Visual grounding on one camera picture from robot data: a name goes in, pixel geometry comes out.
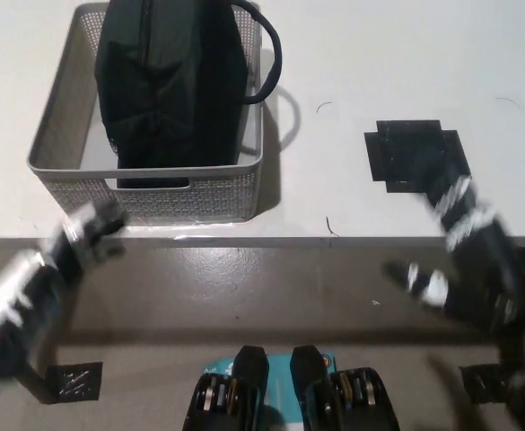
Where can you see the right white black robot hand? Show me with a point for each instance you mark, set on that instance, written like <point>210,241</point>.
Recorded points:
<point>486,251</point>

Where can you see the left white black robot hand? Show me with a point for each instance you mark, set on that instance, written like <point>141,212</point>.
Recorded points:
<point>78,238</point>

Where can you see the dark green lunch bag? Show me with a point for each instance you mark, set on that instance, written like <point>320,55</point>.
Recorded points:
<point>172,90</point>

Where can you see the black floor tape patch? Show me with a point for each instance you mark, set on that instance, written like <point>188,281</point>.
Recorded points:
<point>479,384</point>
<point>76,381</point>

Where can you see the black metal table leg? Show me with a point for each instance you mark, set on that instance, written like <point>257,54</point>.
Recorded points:
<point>40,381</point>

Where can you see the grey perforated plastic basket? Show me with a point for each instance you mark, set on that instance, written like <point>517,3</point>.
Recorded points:
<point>226,193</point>

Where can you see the short dark thread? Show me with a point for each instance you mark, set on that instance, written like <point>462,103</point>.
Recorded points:
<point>330,226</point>

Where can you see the thin curved thread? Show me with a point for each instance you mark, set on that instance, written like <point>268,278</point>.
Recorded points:
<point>325,103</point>

